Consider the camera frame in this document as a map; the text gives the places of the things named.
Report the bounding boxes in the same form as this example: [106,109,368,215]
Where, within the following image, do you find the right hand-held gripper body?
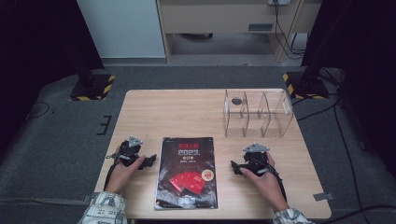
[242,142,276,177]

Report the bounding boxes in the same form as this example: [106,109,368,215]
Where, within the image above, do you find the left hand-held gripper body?
[106,134,145,167]

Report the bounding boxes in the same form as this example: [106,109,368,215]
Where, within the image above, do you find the clear acrylic file rack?
[222,89,295,139]

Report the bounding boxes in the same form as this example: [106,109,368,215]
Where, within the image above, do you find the black book with red print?
[153,136,219,211]

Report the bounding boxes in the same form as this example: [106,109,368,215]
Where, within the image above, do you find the person's left hand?
[104,145,147,196]

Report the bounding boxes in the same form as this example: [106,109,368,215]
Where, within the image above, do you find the person's right hand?
[239,151,290,213]

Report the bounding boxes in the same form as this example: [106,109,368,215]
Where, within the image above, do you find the striped black stand base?
[69,73,117,102]
[281,71,331,101]

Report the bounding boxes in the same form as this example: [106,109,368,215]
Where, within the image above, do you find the grey tape piece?
[312,191,336,203]

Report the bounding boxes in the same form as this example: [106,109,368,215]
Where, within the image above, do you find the white cabinet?
[76,0,167,60]

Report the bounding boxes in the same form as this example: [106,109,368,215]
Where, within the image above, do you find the grey label plate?
[247,22,275,33]

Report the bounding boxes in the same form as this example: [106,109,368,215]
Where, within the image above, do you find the dark curtain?
[0,0,106,157]
[300,0,396,178]

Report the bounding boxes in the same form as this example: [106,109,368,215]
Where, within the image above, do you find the light wooden desk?
[156,0,323,65]

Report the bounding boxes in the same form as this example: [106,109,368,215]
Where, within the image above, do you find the left hand-held gripper black cable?
[103,158,126,191]

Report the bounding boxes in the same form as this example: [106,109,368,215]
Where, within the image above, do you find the hand-held gripper black cable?
[263,161,289,202]
[103,158,126,191]

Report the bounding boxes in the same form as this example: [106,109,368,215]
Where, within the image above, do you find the right hand-held gripper black cable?
[263,161,289,202]

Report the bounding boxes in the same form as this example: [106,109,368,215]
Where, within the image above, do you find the long black floor cable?
[333,99,366,224]

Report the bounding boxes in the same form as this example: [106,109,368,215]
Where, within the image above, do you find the thin black floor cable loop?
[24,101,51,122]

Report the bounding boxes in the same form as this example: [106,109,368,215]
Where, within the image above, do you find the thick black floor cable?
[320,203,396,224]

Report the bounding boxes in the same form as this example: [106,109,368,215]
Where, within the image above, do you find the blue cable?
[290,32,304,52]

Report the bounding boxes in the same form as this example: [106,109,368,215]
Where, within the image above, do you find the black hanging cables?
[273,2,308,61]

